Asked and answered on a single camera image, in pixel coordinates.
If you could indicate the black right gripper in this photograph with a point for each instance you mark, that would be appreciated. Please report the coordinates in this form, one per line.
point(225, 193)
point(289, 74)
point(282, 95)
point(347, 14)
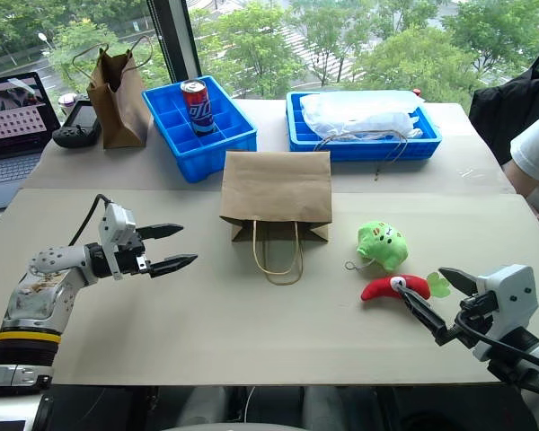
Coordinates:
point(476, 307)

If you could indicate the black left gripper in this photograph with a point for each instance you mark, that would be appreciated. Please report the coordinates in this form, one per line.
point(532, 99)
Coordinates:
point(129, 262)

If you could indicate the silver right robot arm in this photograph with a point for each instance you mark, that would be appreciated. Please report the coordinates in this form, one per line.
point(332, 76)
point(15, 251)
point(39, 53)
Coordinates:
point(536, 359)

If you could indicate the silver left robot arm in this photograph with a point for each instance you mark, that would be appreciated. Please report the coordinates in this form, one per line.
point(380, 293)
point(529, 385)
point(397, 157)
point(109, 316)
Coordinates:
point(36, 296)

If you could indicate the wide brown paper bag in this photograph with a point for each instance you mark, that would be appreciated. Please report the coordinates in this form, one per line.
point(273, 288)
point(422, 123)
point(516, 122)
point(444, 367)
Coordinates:
point(276, 188)

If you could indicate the narrow brown paper bag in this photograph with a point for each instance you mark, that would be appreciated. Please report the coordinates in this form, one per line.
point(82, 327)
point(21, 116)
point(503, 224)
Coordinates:
point(119, 112)

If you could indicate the white plastic bag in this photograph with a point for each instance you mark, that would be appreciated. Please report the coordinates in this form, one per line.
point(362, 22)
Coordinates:
point(359, 112)

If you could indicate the red chili plush toy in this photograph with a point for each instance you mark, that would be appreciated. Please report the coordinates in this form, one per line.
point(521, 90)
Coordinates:
point(386, 289)

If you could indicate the green plush toy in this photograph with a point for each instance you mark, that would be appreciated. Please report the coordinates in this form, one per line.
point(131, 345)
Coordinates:
point(384, 244)

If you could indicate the blue divided plastic crate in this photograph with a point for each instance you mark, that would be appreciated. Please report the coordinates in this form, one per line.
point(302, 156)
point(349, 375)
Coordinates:
point(227, 139)

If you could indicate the red cola can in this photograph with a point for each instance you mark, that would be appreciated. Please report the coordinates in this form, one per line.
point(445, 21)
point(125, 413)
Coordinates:
point(200, 110)

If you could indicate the black handheld controller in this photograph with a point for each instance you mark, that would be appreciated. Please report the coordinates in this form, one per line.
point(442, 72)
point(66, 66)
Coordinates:
point(78, 125)

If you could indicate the blue shallow plastic crate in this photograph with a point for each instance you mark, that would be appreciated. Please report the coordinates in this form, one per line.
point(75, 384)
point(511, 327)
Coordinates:
point(364, 148)

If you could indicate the person in white shirt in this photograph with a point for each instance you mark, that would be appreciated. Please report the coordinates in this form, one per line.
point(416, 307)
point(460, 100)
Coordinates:
point(536, 148)

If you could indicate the small purple white cup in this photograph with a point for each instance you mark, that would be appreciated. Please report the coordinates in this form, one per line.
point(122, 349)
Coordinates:
point(67, 101)

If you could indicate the grey laptop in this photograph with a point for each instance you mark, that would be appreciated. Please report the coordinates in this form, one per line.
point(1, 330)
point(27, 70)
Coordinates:
point(9, 130)

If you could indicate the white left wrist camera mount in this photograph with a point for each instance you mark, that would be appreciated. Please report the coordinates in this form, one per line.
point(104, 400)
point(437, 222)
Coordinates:
point(116, 222)

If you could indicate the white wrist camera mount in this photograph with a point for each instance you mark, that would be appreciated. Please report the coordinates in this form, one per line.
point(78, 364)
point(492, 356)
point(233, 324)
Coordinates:
point(514, 296)
point(116, 222)

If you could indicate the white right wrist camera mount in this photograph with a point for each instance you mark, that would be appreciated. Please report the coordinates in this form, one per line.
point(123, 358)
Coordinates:
point(514, 296)

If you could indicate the black window frame post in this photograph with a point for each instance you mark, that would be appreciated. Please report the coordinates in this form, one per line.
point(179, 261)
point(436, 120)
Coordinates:
point(173, 40)

